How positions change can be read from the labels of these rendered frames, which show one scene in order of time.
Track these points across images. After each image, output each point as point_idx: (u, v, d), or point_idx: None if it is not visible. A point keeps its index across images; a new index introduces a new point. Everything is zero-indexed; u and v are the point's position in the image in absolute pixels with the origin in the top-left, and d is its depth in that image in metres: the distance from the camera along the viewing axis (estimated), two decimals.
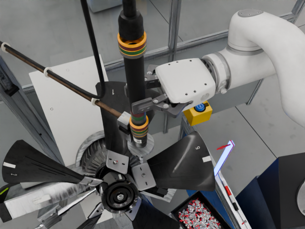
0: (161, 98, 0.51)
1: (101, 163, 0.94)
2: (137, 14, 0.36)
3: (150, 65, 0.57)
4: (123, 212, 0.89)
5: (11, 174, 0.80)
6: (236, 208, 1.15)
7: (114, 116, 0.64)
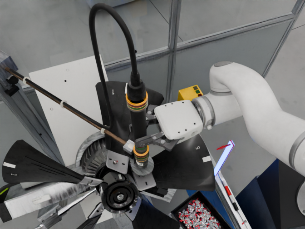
0: (159, 135, 0.63)
1: (101, 163, 0.94)
2: (140, 83, 0.48)
3: (150, 105, 0.69)
4: (123, 212, 0.89)
5: (11, 174, 0.80)
6: (236, 208, 1.15)
7: (120, 143, 0.77)
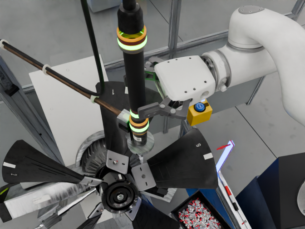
0: (167, 101, 0.49)
1: (101, 163, 0.94)
2: (137, 7, 0.35)
3: (153, 56, 0.57)
4: (123, 212, 0.89)
5: (11, 174, 0.80)
6: (236, 208, 1.15)
7: (114, 113, 0.63)
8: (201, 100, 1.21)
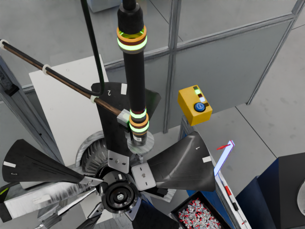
0: None
1: None
2: (137, 7, 0.35)
3: None
4: (96, 205, 0.86)
5: (109, 90, 0.81)
6: (236, 208, 1.15)
7: (114, 113, 0.63)
8: (201, 100, 1.21)
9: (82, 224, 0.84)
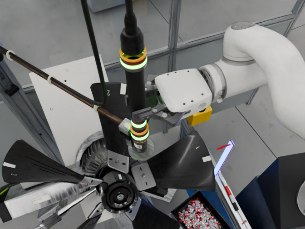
0: (160, 108, 0.53)
1: None
2: (138, 32, 0.38)
3: (150, 75, 0.59)
4: (96, 205, 0.86)
5: (108, 90, 0.81)
6: (236, 208, 1.15)
7: (115, 122, 0.67)
8: None
9: (82, 224, 0.84)
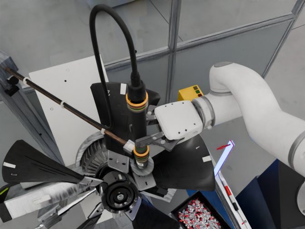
0: (159, 136, 0.64)
1: None
2: (141, 84, 0.48)
3: (150, 105, 0.69)
4: (96, 205, 0.86)
5: (108, 90, 0.81)
6: (236, 208, 1.15)
7: (120, 143, 0.77)
8: None
9: (82, 224, 0.84)
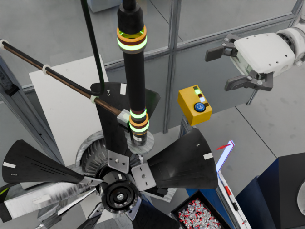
0: (253, 73, 0.53)
1: None
2: (137, 7, 0.35)
3: (229, 33, 0.60)
4: (96, 205, 0.86)
5: (108, 90, 0.81)
6: (236, 208, 1.15)
7: (114, 113, 0.63)
8: (201, 100, 1.21)
9: (82, 224, 0.84)
